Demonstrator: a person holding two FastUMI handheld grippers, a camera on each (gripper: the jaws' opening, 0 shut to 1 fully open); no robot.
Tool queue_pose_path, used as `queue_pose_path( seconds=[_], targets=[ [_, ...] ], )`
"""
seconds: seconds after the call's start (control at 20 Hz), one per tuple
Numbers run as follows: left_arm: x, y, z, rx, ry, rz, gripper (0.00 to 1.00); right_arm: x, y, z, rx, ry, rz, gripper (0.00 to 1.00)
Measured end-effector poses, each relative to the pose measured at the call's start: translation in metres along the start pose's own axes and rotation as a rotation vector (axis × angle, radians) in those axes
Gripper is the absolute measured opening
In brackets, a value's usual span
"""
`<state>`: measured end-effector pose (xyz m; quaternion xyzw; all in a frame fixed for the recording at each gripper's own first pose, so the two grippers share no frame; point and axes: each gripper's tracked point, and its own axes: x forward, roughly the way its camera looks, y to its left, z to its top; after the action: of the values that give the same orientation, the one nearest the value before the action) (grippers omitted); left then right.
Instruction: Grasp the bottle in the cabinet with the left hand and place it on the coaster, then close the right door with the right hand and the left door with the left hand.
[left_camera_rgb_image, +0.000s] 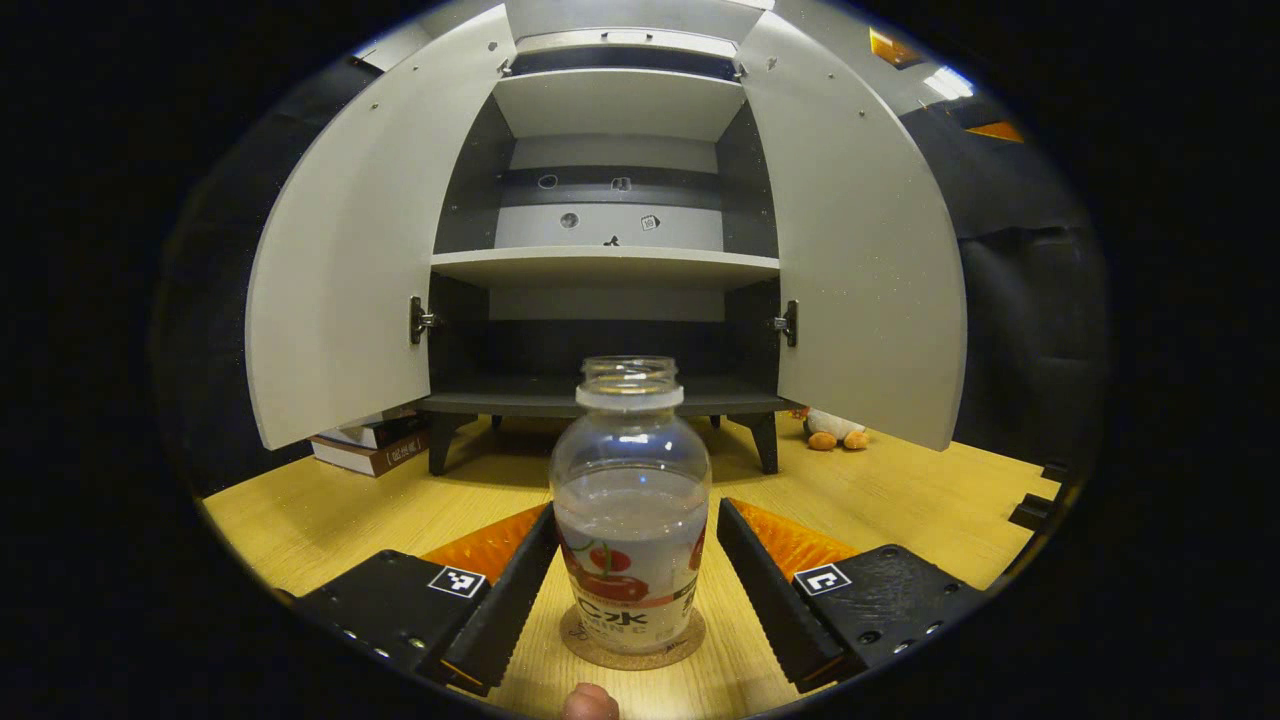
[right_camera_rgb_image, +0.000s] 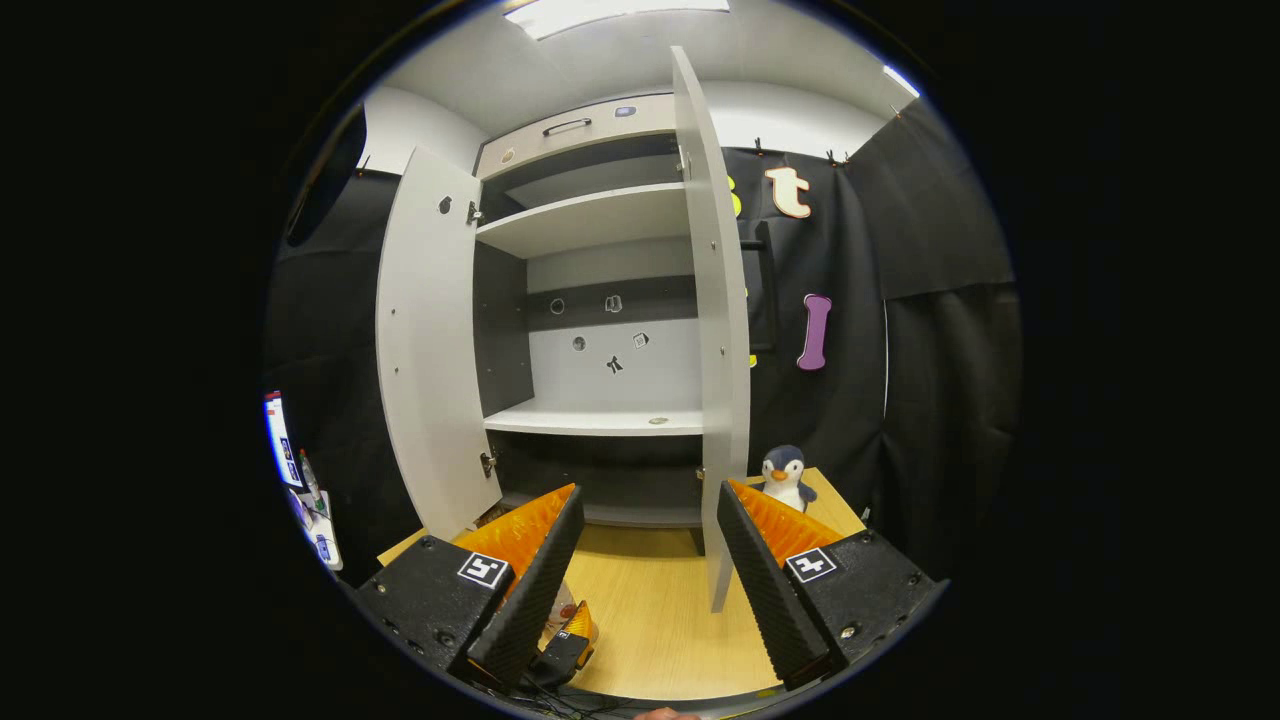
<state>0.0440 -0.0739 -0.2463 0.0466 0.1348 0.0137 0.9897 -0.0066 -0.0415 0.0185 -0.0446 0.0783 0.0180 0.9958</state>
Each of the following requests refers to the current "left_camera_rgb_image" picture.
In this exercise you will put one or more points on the grey cabinet door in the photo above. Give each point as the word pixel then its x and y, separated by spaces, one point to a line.
pixel 860 250
pixel 350 250

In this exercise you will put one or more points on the penguin plush toy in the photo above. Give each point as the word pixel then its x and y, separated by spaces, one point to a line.
pixel 830 425

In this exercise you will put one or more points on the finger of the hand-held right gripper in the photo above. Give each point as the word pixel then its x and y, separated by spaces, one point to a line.
pixel 1056 472
pixel 1030 512

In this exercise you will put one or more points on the small ceiling light panel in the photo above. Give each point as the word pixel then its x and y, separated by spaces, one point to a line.
pixel 948 82

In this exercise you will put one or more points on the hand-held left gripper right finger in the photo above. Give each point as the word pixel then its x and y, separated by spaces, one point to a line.
pixel 765 600

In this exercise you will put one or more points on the grey cabinet drawer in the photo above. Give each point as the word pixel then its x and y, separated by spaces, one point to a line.
pixel 560 43

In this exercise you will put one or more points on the clear plastic bottle red label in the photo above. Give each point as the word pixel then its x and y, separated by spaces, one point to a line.
pixel 630 480

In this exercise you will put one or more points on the black backdrop cloth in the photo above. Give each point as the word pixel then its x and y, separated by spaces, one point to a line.
pixel 1030 300

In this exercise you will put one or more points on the brown hardcover book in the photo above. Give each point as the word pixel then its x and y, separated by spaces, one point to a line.
pixel 375 458

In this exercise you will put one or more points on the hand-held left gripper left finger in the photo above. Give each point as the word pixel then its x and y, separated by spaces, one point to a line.
pixel 510 600

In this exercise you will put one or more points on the round cork coaster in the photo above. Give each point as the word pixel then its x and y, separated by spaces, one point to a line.
pixel 625 661

